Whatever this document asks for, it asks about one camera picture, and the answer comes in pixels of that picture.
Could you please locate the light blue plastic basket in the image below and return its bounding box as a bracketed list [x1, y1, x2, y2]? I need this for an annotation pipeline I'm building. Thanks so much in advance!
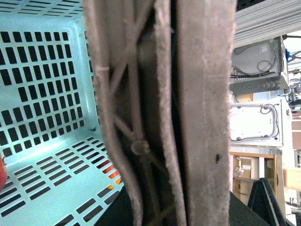
[0, 0, 238, 226]

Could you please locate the red apple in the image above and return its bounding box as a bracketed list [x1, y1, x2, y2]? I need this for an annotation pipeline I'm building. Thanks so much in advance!
[0, 155, 8, 191]

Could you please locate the wooden shelf unit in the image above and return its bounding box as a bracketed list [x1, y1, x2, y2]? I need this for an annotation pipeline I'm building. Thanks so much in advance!
[229, 151, 285, 205]

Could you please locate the white appliance back panel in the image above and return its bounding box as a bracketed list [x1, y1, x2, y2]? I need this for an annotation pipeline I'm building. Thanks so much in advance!
[229, 97, 292, 148]

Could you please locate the black divider wedge right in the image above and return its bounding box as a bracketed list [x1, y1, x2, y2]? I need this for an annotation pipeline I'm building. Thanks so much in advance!
[247, 178, 286, 226]

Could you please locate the grey appliance with cables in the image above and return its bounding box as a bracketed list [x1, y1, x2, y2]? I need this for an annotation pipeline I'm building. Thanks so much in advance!
[230, 36, 289, 95]

